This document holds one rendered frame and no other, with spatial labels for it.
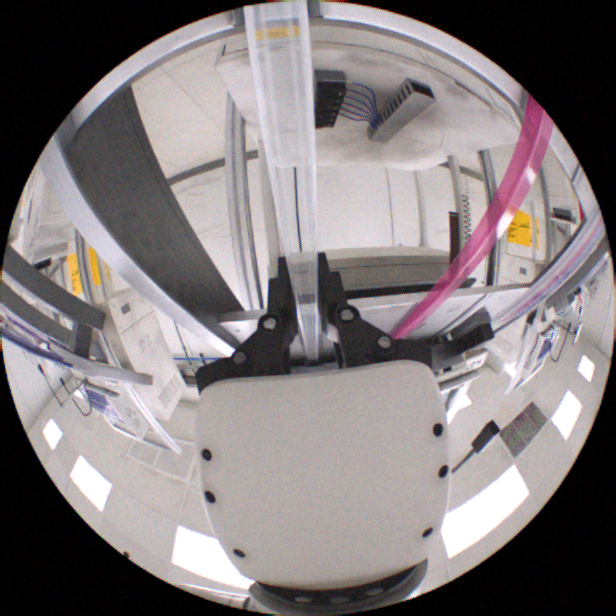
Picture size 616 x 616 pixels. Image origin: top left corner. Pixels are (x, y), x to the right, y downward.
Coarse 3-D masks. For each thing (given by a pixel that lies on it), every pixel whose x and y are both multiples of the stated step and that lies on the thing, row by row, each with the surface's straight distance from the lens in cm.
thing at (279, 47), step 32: (256, 32) 6; (288, 32) 6; (256, 64) 6; (288, 64) 6; (256, 96) 6; (288, 96) 6; (288, 128) 6; (288, 160) 6; (288, 192) 6; (288, 224) 7; (288, 256) 8
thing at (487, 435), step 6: (492, 420) 27; (486, 426) 27; (492, 426) 27; (480, 432) 28; (486, 432) 27; (492, 432) 26; (498, 432) 27; (480, 438) 28; (486, 438) 27; (492, 438) 27; (474, 444) 29; (480, 444) 28; (486, 444) 28; (480, 450) 29
